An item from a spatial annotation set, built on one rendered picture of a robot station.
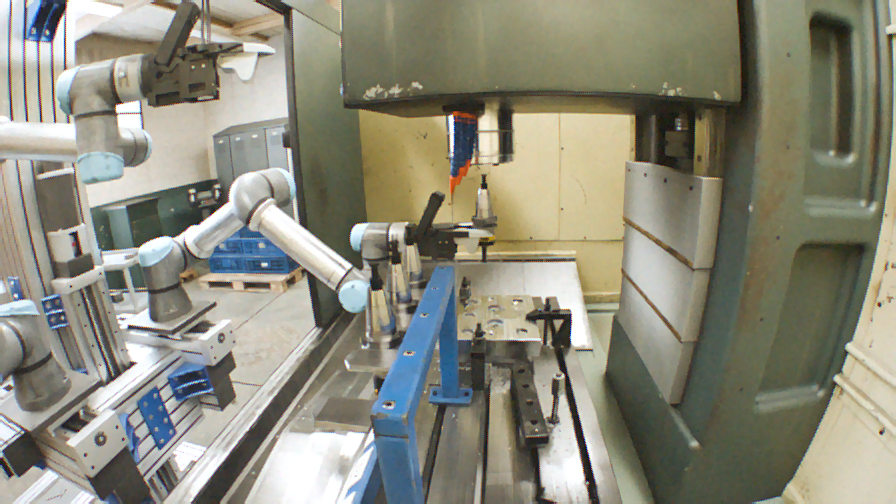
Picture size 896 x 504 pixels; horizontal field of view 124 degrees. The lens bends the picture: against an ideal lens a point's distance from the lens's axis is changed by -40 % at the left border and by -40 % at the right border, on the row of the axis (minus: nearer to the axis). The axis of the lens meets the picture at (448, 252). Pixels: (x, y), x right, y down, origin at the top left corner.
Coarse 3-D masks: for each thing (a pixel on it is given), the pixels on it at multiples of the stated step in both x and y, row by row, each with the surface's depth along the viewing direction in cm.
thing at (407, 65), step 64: (384, 0) 53; (448, 0) 52; (512, 0) 51; (576, 0) 50; (640, 0) 48; (704, 0) 46; (384, 64) 56; (448, 64) 55; (512, 64) 54; (576, 64) 53; (640, 64) 51; (704, 64) 50
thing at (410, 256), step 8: (408, 248) 72; (416, 248) 73; (408, 256) 72; (416, 256) 73; (408, 264) 73; (416, 264) 73; (408, 272) 73; (416, 272) 73; (408, 280) 73; (416, 280) 73
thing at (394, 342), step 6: (396, 324) 56; (402, 330) 54; (360, 336) 53; (366, 336) 53; (396, 336) 53; (402, 336) 55; (366, 342) 52; (372, 342) 51; (378, 342) 51; (384, 342) 51; (390, 342) 52; (396, 342) 52; (372, 348) 52; (378, 348) 52; (384, 348) 52; (390, 348) 53; (396, 348) 53
